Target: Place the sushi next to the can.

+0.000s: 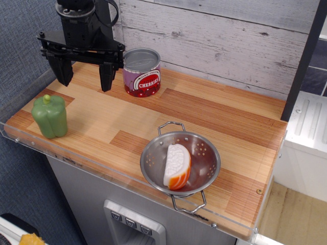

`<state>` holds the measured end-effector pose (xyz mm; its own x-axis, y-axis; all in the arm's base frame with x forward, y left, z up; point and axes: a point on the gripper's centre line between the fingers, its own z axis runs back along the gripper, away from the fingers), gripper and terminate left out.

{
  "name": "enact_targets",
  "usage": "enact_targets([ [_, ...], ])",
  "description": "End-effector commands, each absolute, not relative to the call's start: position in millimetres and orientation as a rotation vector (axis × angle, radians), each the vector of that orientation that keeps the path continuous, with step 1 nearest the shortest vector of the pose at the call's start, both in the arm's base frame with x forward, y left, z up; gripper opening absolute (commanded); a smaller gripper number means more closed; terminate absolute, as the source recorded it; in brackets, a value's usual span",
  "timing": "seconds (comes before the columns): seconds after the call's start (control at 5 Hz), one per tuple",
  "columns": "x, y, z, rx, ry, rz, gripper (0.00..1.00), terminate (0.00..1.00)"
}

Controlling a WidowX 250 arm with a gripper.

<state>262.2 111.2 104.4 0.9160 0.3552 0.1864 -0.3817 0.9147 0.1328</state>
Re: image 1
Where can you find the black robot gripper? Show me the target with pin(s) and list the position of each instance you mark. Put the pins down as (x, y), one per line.
(81, 39)

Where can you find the orange white toy meat slice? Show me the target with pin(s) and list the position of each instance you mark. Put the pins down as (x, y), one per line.
(178, 167)

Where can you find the purple cherries can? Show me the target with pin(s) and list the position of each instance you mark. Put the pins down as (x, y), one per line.
(141, 73)

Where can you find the steel colander pot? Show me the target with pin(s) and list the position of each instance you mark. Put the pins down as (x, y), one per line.
(206, 164)

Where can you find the green toy bell pepper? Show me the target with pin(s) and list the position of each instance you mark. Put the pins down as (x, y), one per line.
(50, 114)

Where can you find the grey toy fridge cabinet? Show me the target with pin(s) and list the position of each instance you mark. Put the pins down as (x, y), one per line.
(86, 193)

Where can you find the silver dispenser panel with buttons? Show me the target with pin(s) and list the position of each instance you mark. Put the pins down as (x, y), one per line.
(129, 227)

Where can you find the white black object at corner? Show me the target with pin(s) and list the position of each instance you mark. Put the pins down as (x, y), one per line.
(12, 228)

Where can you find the yellow toy item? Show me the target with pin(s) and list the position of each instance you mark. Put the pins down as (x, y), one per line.
(31, 239)

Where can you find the white toy sink drainboard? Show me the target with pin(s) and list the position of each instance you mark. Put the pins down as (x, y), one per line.
(301, 164)

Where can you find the black vertical post left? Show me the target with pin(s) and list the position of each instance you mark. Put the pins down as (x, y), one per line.
(104, 17)

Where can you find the black vertical post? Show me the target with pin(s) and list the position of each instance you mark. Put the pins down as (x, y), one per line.
(104, 17)
(308, 51)

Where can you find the black vertical post right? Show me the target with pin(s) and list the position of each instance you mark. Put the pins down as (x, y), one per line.
(308, 51)

